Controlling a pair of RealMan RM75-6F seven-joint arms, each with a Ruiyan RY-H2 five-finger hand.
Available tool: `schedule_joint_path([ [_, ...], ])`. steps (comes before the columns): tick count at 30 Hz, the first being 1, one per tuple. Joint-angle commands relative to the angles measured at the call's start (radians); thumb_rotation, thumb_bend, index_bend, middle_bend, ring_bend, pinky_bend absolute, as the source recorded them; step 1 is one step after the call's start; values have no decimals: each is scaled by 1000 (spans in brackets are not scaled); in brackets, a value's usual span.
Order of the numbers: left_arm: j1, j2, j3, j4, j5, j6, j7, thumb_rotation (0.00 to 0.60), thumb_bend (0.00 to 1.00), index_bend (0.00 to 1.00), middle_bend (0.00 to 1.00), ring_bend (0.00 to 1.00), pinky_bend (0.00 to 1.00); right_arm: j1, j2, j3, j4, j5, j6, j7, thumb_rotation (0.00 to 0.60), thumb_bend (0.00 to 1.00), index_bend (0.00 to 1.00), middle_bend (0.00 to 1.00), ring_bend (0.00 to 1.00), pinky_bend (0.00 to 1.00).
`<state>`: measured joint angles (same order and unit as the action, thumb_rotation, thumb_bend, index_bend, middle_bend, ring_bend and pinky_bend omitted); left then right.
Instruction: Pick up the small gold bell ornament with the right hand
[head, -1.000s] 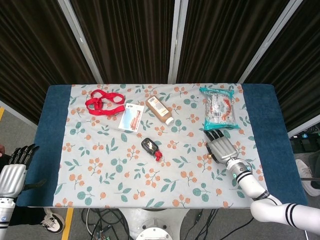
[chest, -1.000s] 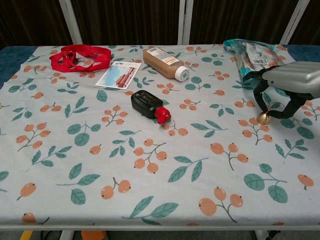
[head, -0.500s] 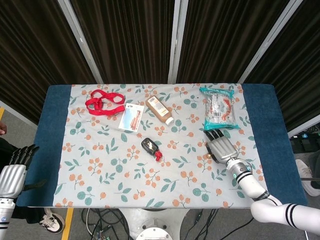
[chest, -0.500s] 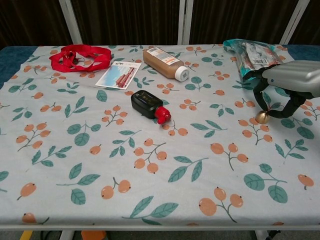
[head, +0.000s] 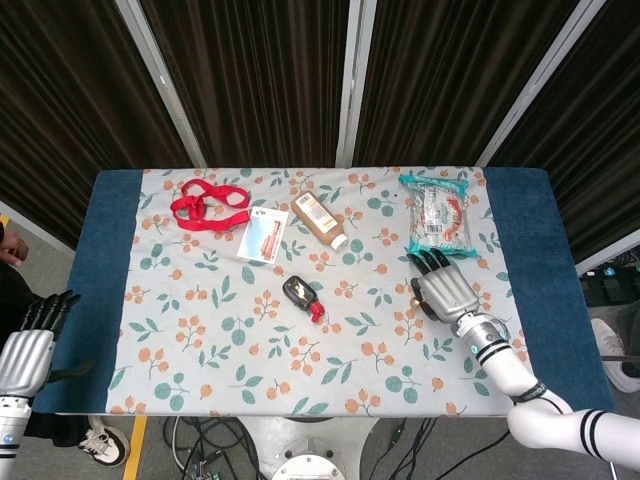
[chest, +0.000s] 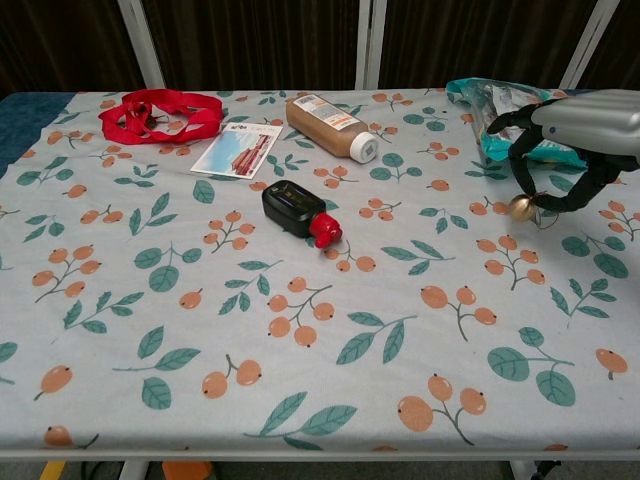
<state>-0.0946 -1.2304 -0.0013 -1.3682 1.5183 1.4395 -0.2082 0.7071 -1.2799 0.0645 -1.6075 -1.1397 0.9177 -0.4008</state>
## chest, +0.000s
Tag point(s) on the floral printed tablecloth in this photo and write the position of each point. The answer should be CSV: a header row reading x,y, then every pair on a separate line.
x,y
300,325

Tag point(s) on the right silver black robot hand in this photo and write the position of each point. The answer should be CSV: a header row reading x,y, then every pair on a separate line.
x,y
585,122

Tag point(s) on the white metal partition post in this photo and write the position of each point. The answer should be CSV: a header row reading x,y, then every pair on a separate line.
x,y
142,50
586,45
370,45

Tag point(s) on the red ribbon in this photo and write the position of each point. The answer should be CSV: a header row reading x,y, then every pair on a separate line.
x,y
195,102

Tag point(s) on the white metal table frame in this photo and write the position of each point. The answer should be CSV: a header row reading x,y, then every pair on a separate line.
x,y
320,455

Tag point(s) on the orange plastic object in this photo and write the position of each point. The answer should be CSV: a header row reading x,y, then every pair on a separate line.
x,y
187,471

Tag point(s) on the dark brown curtain panel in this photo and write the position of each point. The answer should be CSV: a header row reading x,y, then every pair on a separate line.
x,y
620,40
60,40
475,35
250,40

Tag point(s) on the teal clear snack packet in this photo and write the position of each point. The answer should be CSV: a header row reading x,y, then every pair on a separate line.
x,y
500,97

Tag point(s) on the brown bottle white cap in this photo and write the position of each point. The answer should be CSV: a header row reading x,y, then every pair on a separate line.
x,y
325,120

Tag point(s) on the black car key red charm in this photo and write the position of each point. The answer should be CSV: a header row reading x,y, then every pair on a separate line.
x,y
292,207

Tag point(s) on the picture postcard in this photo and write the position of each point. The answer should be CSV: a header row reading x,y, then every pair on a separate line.
x,y
235,152

